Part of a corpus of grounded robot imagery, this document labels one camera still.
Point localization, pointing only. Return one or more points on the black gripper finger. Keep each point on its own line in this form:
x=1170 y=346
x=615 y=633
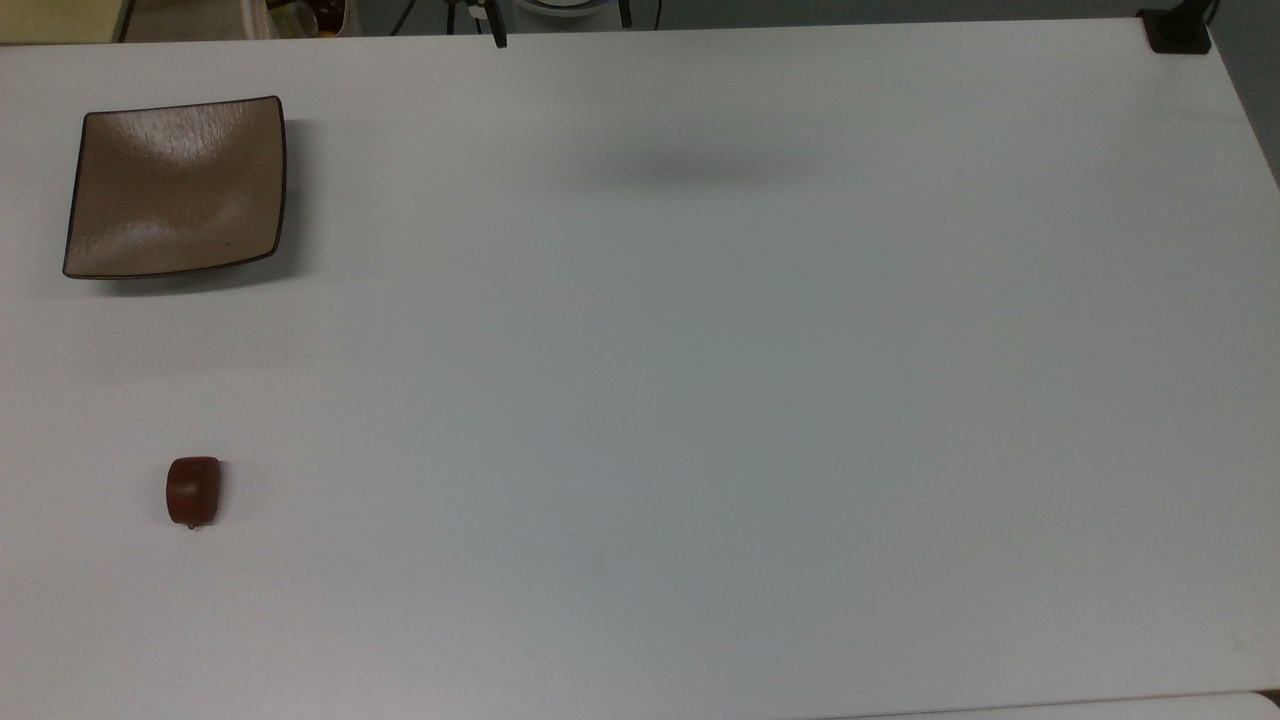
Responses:
x=498 y=32
x=625 y=14

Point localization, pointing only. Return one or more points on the small round brown food item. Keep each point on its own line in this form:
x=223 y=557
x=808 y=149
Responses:
x=192 y=490

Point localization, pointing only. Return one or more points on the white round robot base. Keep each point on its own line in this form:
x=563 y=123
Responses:
x=560 y=6

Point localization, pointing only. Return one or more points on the square tan ceramic plate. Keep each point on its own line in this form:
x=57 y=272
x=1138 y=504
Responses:
x=175 y=190

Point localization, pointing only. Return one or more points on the black tripod leg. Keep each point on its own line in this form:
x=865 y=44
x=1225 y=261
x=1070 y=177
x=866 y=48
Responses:
x=451 y=14

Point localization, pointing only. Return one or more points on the clear container with clutter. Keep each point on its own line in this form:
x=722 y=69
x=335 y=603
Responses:
x=305 y=17

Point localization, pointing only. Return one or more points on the beige board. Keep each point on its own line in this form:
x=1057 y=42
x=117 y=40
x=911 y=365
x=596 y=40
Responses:
x=60 y=18

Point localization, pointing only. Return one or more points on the black table corner clamp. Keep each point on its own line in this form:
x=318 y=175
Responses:
x=1177 y=32

